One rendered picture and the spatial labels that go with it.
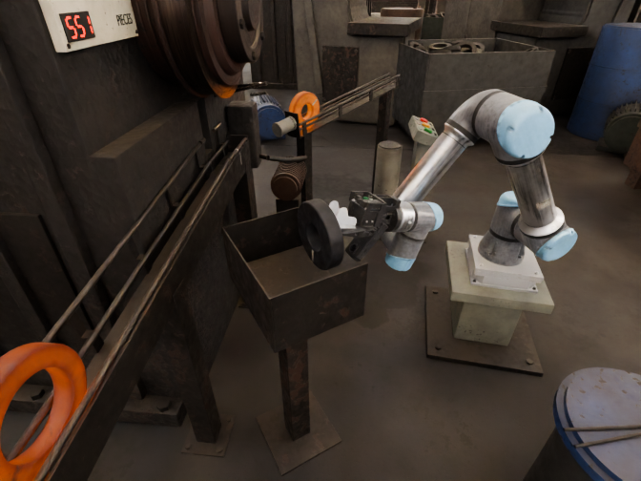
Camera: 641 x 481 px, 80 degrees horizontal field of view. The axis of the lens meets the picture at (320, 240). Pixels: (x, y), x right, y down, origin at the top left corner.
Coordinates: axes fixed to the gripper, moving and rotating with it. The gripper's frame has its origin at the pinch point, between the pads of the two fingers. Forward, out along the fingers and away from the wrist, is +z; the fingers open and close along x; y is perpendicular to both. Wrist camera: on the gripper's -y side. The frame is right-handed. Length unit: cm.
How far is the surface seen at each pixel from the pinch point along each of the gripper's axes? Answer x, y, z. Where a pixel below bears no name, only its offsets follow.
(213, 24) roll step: -40, 33, 15
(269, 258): -9.8, -13.2, 5.2
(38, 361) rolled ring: 14, -12, 49
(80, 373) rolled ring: 9.9, -19.3, 44.8
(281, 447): 2, -73, -5
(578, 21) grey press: -175, 114, -357
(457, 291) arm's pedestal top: -1, -27, -63
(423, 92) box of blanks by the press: -164, 26, -182
